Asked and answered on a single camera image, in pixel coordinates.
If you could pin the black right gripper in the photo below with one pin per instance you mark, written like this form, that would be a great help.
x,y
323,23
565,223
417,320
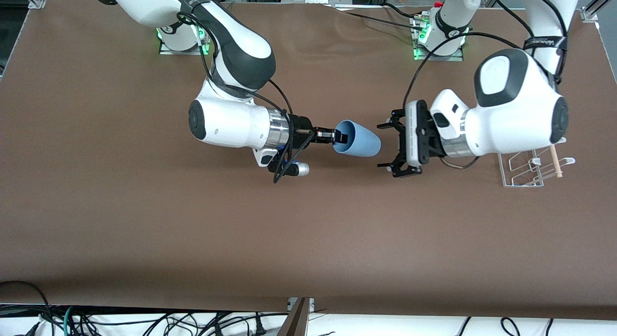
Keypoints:
x,y
301,130

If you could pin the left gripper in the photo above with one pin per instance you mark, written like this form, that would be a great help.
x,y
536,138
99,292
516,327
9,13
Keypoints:
x,y
399,144

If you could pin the blue plastic cup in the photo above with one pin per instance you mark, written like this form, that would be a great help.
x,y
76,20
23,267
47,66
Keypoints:
x,y
364,141

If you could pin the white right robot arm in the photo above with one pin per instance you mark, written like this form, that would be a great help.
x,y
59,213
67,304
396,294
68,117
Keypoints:
x,y
231,124

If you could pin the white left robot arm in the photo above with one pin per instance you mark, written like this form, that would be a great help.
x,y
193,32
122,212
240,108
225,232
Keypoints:
x,y
520,119

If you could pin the brown table cover sheet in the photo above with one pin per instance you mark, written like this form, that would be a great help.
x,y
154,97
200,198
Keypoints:
x,y
308,230

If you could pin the grey table support beam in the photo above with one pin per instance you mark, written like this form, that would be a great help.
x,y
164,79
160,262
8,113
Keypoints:
x,y
294,324

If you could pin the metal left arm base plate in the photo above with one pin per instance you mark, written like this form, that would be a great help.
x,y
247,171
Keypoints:
x,y
458,57

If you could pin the small metal bracket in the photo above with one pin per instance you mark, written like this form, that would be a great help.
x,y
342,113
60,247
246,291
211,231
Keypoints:
x,y
311,304

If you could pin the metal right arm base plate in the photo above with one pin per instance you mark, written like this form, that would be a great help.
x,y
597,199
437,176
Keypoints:
x,y
166,49

